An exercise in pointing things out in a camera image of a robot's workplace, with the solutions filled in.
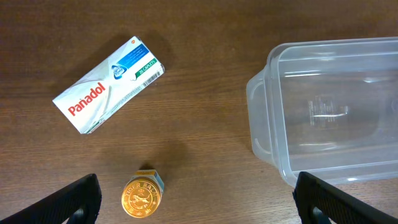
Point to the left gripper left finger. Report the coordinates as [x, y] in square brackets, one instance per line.
[79, 202]

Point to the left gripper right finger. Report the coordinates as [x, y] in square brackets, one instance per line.
[319, 202]

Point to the clear plastic container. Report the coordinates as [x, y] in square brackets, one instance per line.
[328, 108]

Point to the gold lid balm jar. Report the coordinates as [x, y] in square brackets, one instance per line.
[143, 193]

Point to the white Panadol box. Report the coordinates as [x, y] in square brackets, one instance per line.
[95, 97]

